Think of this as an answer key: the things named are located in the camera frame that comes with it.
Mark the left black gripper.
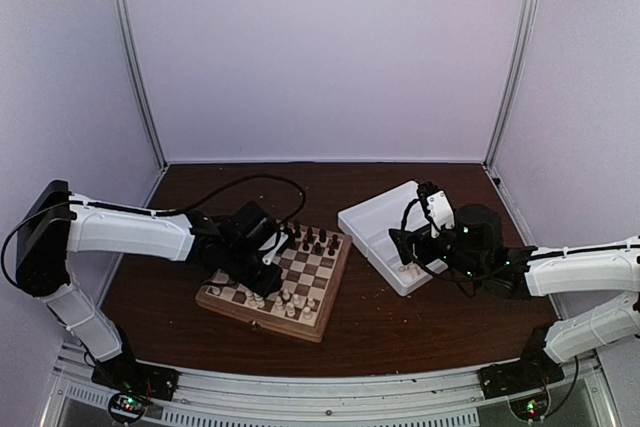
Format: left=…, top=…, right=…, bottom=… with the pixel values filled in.
left=222, top=245, right=283, bottom=299

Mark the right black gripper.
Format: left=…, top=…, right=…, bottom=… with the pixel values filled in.
left=390, top=223, right=484, bottom=283

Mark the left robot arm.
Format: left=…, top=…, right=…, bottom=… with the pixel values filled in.
left=1, top=180, right=289, bottom=391

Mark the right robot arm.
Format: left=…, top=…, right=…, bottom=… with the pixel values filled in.
left=389, top=204, right=639, bottom=389

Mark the pile of white chess pieces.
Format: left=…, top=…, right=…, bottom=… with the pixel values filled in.
left=399, top=267, right=421, bottom=279

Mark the wooden chess board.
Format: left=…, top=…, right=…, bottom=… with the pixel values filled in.
left=195, top=221, right=352, bottom=343

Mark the white plastic tray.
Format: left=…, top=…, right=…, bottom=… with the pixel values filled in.
left=338, top=181, right=454, bottom=297

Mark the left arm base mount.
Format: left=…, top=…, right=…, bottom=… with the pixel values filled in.
left=91, top=327, right=179, bottom=401

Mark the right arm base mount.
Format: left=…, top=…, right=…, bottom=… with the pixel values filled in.
left=478, top=323, right=564, bottom=399

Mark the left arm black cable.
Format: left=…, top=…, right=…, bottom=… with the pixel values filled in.
left=0, top=174, right=307, bottom=288

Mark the front aluminium rail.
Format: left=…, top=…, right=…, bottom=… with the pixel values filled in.
left=35, top=343, right=622, bottom=426

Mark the right aluminium frame post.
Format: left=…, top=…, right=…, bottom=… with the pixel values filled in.
left=483, top=0, right=539, bottom=171

